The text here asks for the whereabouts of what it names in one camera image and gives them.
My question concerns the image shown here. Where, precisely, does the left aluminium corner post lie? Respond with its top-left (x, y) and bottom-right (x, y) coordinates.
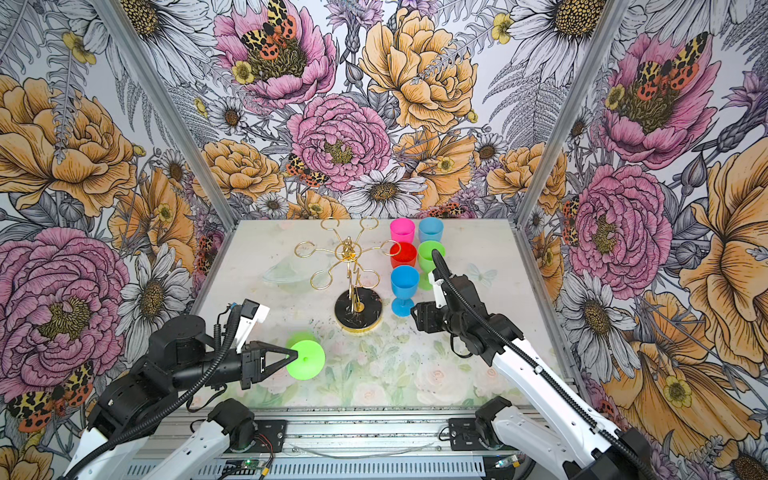
top-left (94, 1), bottom-right (238, 233)

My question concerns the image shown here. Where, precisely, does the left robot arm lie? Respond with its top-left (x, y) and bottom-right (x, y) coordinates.
top-left (64, 304), bottom-right (298, 479)

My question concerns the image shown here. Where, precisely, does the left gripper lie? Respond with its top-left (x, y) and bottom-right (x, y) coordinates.
top-left (176, 339), bottom-right (298, 390)

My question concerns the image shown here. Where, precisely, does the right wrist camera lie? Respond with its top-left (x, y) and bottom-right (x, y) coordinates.
top-left (431, 279), bottom-right (448, 309)

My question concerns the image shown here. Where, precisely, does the aluminium front rail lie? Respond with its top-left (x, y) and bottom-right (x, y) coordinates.
top-left (119, 403), bottom-right (577, 480)

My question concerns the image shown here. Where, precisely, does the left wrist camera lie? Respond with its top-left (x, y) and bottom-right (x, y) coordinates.
top-left (234, 299), bottom-right (270, 354)

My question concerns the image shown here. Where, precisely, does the green wine glass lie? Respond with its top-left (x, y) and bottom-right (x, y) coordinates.
top-left (286, 331), bottom-right (326, 381)
top-left (417, 240), bottom-right (446, 290)

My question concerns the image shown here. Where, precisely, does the aluminium corner post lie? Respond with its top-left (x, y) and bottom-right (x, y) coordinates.
top-left (515, 0), bottom-right (631, 230)
top-left (94, 1), bottom-right (238, 233)

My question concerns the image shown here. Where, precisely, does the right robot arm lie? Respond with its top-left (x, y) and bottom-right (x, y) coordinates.
top-left (411, 271), bottom-right (655, 479)

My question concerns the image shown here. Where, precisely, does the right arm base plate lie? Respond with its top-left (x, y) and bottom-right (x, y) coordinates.
top-left (447, 417), bottom-right (499, 451)

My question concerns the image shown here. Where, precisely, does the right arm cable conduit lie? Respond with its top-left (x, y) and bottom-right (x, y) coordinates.
top-left (430, 248), bottom-right (661, 480)

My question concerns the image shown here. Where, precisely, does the gold wine glass rack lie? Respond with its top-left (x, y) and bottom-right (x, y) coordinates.
top-left (294, 217), bottom-right (402, 335)

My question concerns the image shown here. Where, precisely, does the right aluminium corner post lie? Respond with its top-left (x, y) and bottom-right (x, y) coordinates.
top-left (515, 0), bottom-right (631, 230)

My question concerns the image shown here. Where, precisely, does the small green circuit board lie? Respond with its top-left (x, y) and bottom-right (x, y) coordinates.
top-left (221, 460), bottom-right (272, 479)

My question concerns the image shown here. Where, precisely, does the red wine glass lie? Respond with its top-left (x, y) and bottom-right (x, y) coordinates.
top-left (389, 242), bottom-right (418, 269)

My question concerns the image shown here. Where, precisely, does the pink wine glass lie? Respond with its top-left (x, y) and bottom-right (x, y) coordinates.
top-left (389, 218), bottom-right (416, 243)

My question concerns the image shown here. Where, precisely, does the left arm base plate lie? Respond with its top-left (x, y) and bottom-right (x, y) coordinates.
top-left (227, 419), bottom-right (288, 454)

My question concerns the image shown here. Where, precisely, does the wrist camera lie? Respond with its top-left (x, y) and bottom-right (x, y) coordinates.
top-left (431, 279), bottom-right (448, 309)
top-left (234, 299), bottom-right (270, 354)

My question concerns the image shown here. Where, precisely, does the light blue wine glass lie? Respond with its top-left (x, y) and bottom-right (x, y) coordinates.
top-left (418, 217), bottom-right (444, 242)

